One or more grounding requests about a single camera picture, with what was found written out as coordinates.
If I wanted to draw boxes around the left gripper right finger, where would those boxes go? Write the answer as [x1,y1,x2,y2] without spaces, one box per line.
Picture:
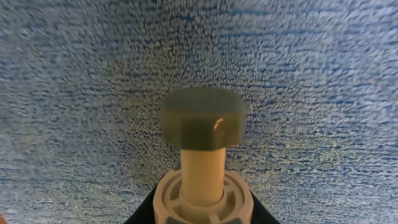
[250,192,281,224]

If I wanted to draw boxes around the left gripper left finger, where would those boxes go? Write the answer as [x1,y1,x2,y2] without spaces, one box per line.
[123,185,157,224]

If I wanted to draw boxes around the blue cloth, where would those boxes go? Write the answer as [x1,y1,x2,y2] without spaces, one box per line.
[0,0,398,224]

